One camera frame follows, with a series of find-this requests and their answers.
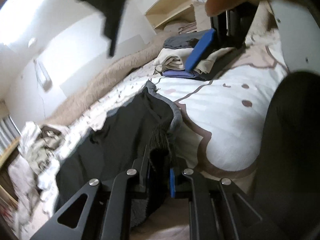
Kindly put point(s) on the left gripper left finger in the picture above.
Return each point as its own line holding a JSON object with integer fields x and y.
{"x": 100, "y": 209}

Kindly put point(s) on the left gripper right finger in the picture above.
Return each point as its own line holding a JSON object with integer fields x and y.
{"x": 219, "y": 209}

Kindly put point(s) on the black garment grey waistband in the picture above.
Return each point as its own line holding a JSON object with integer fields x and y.
{"x": 147, "y": 124}

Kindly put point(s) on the pile of unfolded clothes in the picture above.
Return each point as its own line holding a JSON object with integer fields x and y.
{"x": 32, "y": 171}

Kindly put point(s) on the folded dark grey garment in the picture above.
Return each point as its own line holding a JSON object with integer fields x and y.
{"x": 187, "y": 40}

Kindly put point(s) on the folded beige garment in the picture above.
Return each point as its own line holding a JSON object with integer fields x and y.
{"x": 175, "y": 59}

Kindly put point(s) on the folded blue garment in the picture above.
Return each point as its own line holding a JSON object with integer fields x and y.
{"x": 183, "y": 74}

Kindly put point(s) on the beige fluffy blanket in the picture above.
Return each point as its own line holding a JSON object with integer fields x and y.
{"x": 100, "y": 79}

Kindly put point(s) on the cartoon print bed sheet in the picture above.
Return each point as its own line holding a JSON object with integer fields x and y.
{"x": 223, "y": 117}

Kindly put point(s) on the wooden side desk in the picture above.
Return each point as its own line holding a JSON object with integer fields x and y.
{"x": 8, "y": 194}

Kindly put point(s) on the white window curtain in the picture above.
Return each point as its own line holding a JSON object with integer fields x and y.
{"x": 8, "y": 133}

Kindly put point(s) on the wooden wall shelf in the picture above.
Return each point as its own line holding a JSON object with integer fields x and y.
{"x": 166, "y": 11}

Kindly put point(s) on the white wall air conditioner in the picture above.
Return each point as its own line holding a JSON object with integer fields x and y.
{"x": 42, "y": 75}

